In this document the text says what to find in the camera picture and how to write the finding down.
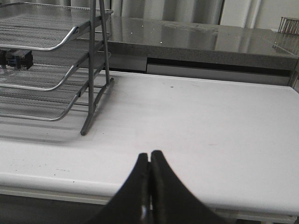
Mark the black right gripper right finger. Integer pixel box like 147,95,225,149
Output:
151,150,227,224

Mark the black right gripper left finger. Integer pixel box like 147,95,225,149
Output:
88,153,150,224

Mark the red push button switch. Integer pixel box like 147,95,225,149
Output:
0,49,34,70

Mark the silver mesh tray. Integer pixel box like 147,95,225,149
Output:
0,81,90,121
0,2,114,52
0,48,88,91

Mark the dark granite counter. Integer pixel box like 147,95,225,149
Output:
107,16,299,86

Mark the small wire rack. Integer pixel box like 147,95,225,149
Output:
272,16,299,49

